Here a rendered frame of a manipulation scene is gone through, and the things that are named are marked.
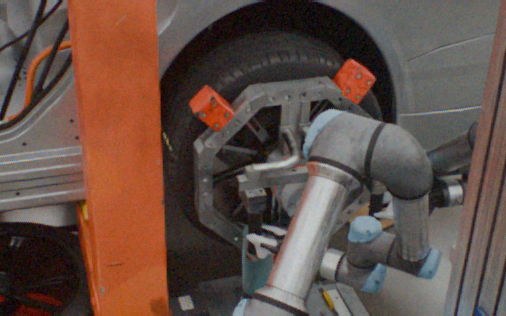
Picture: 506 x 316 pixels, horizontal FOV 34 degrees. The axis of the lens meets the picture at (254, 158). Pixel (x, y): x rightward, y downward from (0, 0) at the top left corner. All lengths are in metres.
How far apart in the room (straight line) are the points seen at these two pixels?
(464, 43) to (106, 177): 1.26
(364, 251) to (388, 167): 0.41
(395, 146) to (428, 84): 1.01
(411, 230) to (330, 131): 0.31
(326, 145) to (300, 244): 0.20
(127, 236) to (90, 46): 0.47
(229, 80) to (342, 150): 0.69
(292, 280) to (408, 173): 0.31
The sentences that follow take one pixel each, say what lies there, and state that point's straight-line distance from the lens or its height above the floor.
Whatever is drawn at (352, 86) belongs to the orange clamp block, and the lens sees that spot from 2.27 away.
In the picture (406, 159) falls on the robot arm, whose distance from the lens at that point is 1.61.
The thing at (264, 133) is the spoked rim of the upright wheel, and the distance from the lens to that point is 2.37.
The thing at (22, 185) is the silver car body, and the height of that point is 0.83.
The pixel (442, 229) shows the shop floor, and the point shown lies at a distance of 3.69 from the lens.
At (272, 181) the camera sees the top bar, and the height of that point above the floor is 0.97.
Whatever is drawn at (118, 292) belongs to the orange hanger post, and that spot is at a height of 0.82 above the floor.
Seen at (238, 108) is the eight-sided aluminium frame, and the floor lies 1.08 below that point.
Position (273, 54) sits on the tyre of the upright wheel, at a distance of 2.27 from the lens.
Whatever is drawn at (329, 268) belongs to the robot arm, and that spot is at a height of 0.82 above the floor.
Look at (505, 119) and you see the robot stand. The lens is 1.15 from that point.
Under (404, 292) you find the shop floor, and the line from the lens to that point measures 3.31.
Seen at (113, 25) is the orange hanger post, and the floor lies 1.49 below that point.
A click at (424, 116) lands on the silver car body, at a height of 0.89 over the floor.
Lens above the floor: 2.09
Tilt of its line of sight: 31 degrees down
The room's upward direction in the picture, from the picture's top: 2 degrees clockwise
